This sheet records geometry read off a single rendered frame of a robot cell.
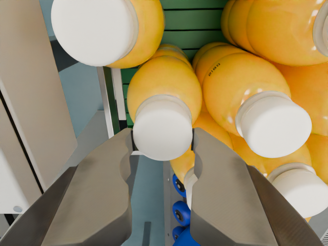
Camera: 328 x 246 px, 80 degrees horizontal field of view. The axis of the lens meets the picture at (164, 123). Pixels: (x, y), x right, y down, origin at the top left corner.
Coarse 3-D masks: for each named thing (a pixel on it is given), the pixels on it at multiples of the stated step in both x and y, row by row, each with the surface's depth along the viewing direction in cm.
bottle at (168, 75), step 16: (160, 48) 24; (176, 48) 25; (144, 64) 18; (160, 64) 16; (176, 64) 16; (144, 80) 15; (160, 80) 14; (176, 80) 15; (192, 80) 16; (128, 96) 16; (144, 96) 14; (160, 96) 13; (176, 96) 14; (192, 96) 15; (192, 112) 15
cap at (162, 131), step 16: (144, 112) 12; (160, 112) 12; (176, 112) 12; (144, 128) 12; (160, 128) 12; (176, 128) 12; (144, 144) 13; (160, 144) 13; (176, 144) 13; (160, 160) 13
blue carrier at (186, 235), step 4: (188, 228) 34; (184, 232) 33; (188, 232) 33; (180, 236) 33; (184, 236) 32; (188, 236) 32; (176, 240) 32; (180, 240) 32; (184, 240) 32; (188, 240) 32; (192, 240) 32; (176, 244) 31; (180, 244) 31; (184, 244) 31; (188, 244) 31; (192, 244) 31; (196, 244) 31
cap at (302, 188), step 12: (276, 180) 16; (288, 180) 15; (300, 180) 15; (312, 180) 15; (288, 192) 15; (300, 192) 15; (312, 192) 15; (324, 192) 15; (300, 204) 15; (312, 204) 15; (324, 204) 15
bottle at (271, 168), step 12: (228, 132) 24; (240, 144) 20; (240, 156) 20; (252, 156) 18; (288, 156) 17; (300, 156) 17; (264, 168) 18; (276, 168) 17; (288, 168) 16; (300, 168) 16; (312, 168) 16
